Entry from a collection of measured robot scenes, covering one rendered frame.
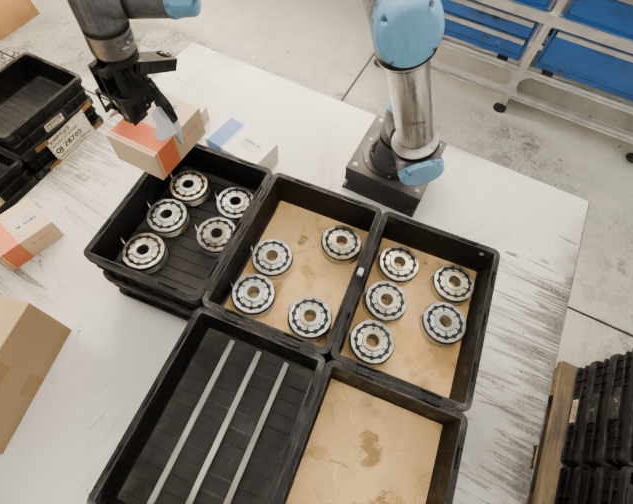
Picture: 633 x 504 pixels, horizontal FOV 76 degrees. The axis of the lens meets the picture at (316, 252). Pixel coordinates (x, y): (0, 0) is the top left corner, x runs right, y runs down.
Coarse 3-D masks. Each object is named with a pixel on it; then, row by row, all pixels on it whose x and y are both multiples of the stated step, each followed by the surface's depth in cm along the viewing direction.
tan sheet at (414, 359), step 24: (384, 240) 109; (432, 264) 107; (456, 264) 107; (408, 288) 103; (360, 312) 99; (408, 312) 100; (408, 336) 97; (408, 360) 94; (432, 360) 95; (456, 360) 95; (432, 384) 92
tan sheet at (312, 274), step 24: (288, 216) 111; (312, 216) 111; (288, 240) 107; (312, 240) 108; (312, 264) 104; (336, 264) 105; (288, 288) 101; (312, 288) 101; (336, 288) 102; (336, 312) 99
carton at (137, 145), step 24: (168, 96) 89; (120, 120) 85; (144, 120) 86; (192, 120) 88; (120, 144) 84; (144, 144) 82; (168, 144) 84; (192, 144) 92; (144, 168) 87; (168, 168) 87
